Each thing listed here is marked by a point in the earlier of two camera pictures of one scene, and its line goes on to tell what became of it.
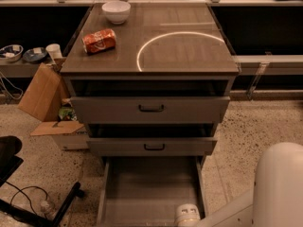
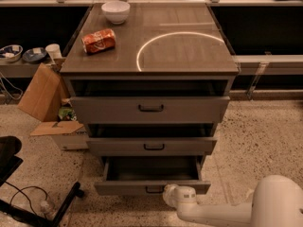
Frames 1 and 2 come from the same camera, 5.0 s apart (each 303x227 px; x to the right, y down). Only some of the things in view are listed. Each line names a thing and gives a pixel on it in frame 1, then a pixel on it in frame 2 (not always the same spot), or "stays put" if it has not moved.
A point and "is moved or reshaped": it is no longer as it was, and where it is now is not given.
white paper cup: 54,50 stays put
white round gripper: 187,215 -> 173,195
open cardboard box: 43,99 stays put
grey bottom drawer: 146,191 is moved or reshaped
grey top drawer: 150,109 stays put
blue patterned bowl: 10,53 stays put
